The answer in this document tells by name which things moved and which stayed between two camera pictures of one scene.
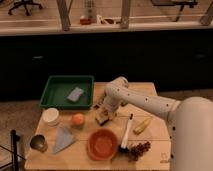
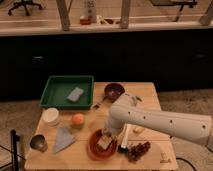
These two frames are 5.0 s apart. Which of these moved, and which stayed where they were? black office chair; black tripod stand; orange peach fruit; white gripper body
Moved: white gripper body
Stayed: black office chair; orange peach fruit; black tripod stand
